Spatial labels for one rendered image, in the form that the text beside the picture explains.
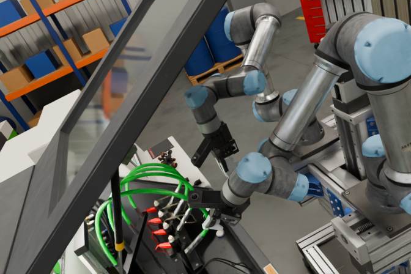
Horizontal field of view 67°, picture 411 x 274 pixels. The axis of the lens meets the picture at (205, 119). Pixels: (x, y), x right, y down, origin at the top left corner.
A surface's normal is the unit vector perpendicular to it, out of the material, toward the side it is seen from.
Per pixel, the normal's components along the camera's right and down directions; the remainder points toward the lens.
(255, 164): 0.33, -0.65
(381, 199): -0.76, 0.29
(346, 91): 0.26, 0.36
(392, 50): -0.02, 0.34
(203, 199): -0.14, -0.71
